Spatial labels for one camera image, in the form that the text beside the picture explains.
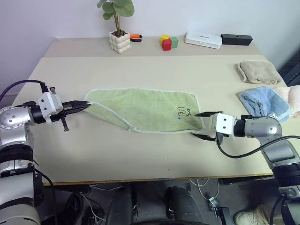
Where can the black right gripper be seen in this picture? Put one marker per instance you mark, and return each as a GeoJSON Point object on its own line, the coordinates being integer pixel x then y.
{"type": "Point", "coordinates": [219, 139]}

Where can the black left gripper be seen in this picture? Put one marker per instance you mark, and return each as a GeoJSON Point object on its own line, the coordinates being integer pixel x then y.
{"type": "Point", "coordinates": [59, 114]}

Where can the green towel with black print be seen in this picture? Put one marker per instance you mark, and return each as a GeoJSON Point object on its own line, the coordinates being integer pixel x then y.
{"type": "Point", "coordinates": [145, 110]}

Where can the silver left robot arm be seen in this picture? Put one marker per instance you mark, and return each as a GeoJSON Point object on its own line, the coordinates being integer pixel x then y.
{"type": "Point", "coordinates": [11, 117]}

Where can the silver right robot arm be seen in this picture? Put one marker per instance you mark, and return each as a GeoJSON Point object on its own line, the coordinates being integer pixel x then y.
{"type": "Point", "coordinates": [262, 127]}

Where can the blue crumpled towel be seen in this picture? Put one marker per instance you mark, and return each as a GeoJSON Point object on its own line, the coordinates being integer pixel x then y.
{"type": "Point", "coordinates": [264, 100]}

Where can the beige folded towel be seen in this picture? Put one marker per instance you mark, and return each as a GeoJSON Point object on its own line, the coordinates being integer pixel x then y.
{"type": "Point", "coordinates": [257, 71]}

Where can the pale pink towel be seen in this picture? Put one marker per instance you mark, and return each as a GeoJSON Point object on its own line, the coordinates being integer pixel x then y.
{"type": "Point", "coordinates": [291, 98]}

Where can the metal table clamp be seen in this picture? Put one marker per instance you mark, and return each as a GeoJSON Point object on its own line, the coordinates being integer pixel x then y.
{"type": "Point", "coordinates": [213, 202]}

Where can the white bubble plant pot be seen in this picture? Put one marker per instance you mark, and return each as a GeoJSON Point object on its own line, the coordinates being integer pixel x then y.
{"type": "Point", "coordinates": [120, 43]}

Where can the dark rounded shape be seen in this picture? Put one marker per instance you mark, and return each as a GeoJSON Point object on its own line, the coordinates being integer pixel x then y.
{"type": "Point", "coordinates": [182, 204]}

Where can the white router box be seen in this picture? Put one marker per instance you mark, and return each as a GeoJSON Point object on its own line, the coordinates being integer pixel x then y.
{"type": "Point", "coordinates": [202, 39]}

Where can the green cube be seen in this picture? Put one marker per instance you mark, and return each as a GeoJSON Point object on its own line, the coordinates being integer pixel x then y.
{"type": "Point", "coordinates": [174, 42]}

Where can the red cube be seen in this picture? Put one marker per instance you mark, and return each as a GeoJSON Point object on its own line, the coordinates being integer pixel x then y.
{"type": "Point", "coordinates": [167, 45]}

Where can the black rectangular box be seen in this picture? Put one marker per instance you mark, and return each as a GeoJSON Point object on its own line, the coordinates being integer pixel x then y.
{"type": "Point", "coordinates": [236, 39]}

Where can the orange and black pliers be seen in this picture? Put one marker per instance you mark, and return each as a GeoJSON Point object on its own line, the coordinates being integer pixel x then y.
{"type": "Point", "coordinates": [136, 36]}

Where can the yellow cube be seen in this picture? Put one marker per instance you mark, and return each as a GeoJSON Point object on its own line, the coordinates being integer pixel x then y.
{"type": "Point", "coordinates": [164, 37]}

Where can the beige sneaker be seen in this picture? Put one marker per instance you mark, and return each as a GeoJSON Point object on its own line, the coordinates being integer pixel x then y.
{"type": "Point", "coordinates": [250, 215]}

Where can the green leafy plant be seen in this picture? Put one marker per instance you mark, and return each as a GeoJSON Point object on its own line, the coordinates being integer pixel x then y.
{"type": "Point", "coordinates": [118, 7]}

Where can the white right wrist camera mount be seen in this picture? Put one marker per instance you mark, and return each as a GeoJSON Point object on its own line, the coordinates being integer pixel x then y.
{"type": "Point", "coordinates": [223, 124]}

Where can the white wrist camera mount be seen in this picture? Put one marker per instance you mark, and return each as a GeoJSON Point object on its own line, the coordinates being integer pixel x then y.
{"type": "Point", "coordinates": [223, 124]}
{"type": "Point", "coordinates": [47, 104]}

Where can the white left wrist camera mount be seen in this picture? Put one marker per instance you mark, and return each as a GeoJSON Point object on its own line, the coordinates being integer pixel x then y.
{"type": "Point", "coordinates": [47, 104]}

